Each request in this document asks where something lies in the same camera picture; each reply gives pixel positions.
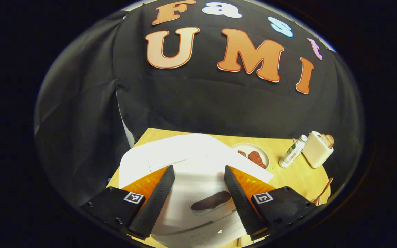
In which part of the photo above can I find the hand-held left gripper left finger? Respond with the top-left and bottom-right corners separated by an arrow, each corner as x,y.
81,165 -> 175,240

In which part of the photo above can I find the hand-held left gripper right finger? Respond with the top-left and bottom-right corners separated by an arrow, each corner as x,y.
224,165 -> 318,241

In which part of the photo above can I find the metal wire chopstick holder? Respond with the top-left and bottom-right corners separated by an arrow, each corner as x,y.
310,177 -> 334,206

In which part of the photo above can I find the white oval plate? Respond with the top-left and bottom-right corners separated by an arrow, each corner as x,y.
231,143 -> 270,170

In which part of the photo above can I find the white drink bottle green cap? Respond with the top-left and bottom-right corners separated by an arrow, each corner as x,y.
279,135 -> 308,168

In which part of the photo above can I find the white toaster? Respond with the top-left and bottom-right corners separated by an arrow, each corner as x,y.
301,131 -> 334,168

